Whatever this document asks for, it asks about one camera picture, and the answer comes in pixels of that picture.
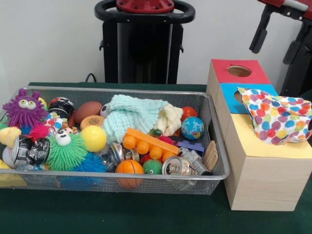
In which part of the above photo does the colourful patterned cloth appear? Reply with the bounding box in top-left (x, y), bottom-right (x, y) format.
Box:
top-left (237, 88), bottom-right (312, 146)

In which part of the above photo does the cream yellow cloth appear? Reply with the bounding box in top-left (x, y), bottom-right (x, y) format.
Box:
top-left (155, 103), bottom-right (184, 137)

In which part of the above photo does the green spiky ball with eyes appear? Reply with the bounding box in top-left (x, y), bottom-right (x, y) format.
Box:
top-left (46, 128), bottom-right (89, 171)

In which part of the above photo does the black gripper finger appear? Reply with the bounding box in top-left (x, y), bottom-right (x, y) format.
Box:
top-left (283, 19), bottom-right (312, 65)
top-left (249, 5), bottom-right (274, 54)

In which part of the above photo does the shallow clear bin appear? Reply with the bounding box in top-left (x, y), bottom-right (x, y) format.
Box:
top-left (0, 86), bottom-right (231, 195)

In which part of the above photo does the blue globe ball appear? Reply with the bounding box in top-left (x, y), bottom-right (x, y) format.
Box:
top-left (181, 116), bottom-right (205, 140)

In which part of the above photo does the yellow ball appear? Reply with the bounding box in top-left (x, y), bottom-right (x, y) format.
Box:
top-left (80, 126), bottom-right (107, 153)

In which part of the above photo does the small orange basketball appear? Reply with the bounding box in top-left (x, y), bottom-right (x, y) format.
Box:
top-left (116, 159), bottom-right (144, 189)

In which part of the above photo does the light teal cloth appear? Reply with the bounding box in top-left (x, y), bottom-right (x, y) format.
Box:
top-left (102, 94), bottom-right (169, 144)

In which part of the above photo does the small brown football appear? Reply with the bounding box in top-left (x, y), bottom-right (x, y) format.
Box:
top-left (75, 101), bottom-right (103, 123)

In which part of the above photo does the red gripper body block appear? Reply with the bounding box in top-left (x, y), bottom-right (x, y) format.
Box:
top-left (258, 0), bottom-right (312, 20)

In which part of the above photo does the crushed silver can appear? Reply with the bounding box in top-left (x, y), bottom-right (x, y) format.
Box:
top-left (162, 156), bottom-right (197, 177)

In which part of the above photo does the orange building block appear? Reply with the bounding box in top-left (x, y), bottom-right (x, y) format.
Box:
top-left (122, 127), bottom-right (179, 160)

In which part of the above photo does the wooden box with three holes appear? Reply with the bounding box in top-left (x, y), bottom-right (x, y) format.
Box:
top-left (206, 59), bottom-right (312, 212)

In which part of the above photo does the dark green table cloth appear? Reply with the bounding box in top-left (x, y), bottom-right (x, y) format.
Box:
top-left (0, 82), bottom-right (312, 234)

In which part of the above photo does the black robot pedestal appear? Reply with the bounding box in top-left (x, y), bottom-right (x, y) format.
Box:
top-left (95, 0), bottom-right (195, 83)

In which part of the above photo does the purple spiky monster toy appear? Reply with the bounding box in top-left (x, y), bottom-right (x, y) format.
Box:
top-left (2, 88), bottom-right (49, 128)

